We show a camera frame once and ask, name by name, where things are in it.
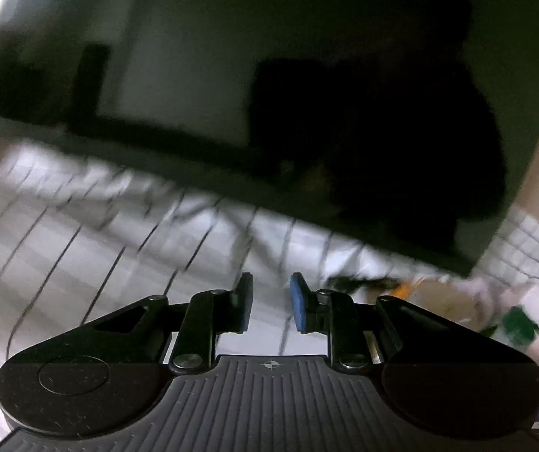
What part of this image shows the orange dried flower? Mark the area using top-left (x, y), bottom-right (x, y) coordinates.
top-left (391, 277), bottom-right (426, 300)

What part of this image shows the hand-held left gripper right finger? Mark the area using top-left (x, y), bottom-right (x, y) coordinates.
top-left (289, 272), bottom-right (477, 374)

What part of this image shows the black computer monitor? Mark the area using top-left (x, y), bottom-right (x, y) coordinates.
top-left (0, 0), bottom-right (539, 279)

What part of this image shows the white black grid tablecloth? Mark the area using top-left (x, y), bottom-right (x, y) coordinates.
top-left (0, 144), bottom-right (539, 434)

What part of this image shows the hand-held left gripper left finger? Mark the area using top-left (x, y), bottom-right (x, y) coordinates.
top-left (81, 272), bottom-right (254, 374)

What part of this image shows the green lid glass jar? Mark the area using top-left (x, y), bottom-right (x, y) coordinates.
top-left (490, 305), bottom-right (539, 355)

